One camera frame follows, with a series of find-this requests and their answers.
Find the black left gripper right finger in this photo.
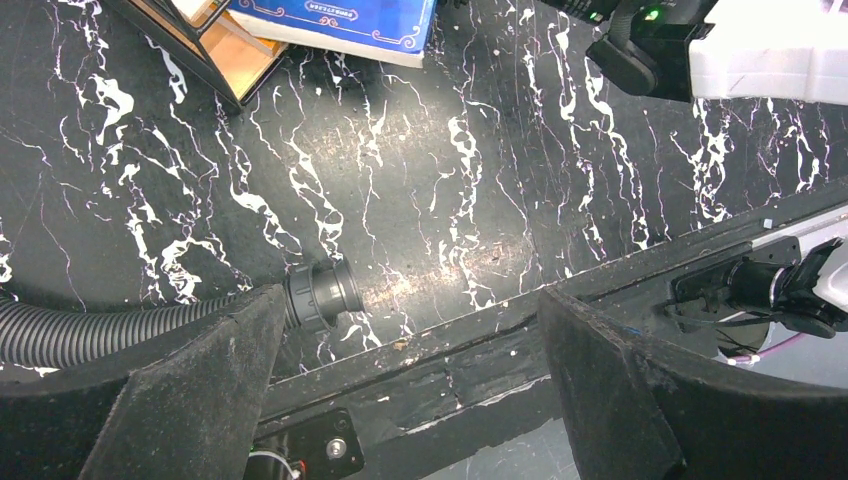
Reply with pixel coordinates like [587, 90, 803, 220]
[537, 289, 847, 479]

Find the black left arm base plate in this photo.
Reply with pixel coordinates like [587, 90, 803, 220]
[243, 408, 365, 480]

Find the black corrugated hose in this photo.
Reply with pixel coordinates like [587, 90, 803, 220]
[0, 258, 366, 370]

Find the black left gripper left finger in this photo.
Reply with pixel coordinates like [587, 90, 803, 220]
[1, 286, 287, 479]

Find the blue Jane Eyre book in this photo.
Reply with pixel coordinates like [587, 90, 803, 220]
[228, 0, 436, 68]

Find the wooden two-tier shelf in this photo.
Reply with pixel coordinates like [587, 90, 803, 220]
[107, 0, 288, 111]

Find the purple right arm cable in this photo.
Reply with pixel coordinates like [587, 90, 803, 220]
[725, 331, 810, 367]

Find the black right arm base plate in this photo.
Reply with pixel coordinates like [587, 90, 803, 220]
[663, 236, 803, 332]

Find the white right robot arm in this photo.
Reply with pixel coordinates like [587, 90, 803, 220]
[586, 1, 847, 105]

